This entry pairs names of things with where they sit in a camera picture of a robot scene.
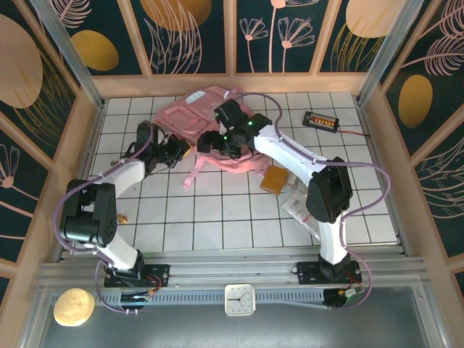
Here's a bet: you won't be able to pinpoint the pink school backpack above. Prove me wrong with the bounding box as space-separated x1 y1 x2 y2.
154 86 269 191

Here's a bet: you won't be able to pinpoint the tan leather wallet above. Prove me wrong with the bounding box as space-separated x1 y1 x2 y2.
259 165 289 196

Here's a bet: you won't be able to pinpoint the white packet with red print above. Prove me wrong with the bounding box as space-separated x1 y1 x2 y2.
281 188 323 239

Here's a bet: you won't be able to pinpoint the black charger board orange connectors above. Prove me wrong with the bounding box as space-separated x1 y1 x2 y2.
302 111 341 133

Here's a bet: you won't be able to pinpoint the white square clock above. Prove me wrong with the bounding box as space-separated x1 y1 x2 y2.
223 283 257 317

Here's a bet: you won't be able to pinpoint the round yellow sponge disc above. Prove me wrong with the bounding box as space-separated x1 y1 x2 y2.
53 288 96 328

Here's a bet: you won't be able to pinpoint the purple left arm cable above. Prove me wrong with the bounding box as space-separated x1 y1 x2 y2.
53 125 164 315

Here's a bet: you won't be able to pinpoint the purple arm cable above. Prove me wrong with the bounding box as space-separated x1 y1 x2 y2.
239 93 393 312
53 125 164 315

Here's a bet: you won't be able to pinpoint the aluminium side rail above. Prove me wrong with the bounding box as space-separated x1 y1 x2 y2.
56 99 108 262

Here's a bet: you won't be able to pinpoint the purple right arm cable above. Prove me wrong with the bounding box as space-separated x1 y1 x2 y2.
239 93 393 312

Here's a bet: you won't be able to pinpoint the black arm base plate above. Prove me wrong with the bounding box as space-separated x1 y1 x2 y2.
104 263 170 289
296 260 363 286

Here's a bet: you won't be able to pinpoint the red and black charger cable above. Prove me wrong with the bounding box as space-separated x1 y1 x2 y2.
336 126 370 138

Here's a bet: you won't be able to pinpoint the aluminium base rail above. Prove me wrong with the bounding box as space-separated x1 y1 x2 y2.
36 246 427 291

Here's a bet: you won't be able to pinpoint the aluminium corner post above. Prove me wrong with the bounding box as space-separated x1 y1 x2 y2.
28 0 107 112
356 0 426 107

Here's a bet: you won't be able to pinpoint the grey slotted cable duct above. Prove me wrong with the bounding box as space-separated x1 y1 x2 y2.
50 289 327 310

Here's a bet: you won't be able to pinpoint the black controller with wires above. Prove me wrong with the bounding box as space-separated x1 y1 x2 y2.
119 281 162 315
322 281 365 312

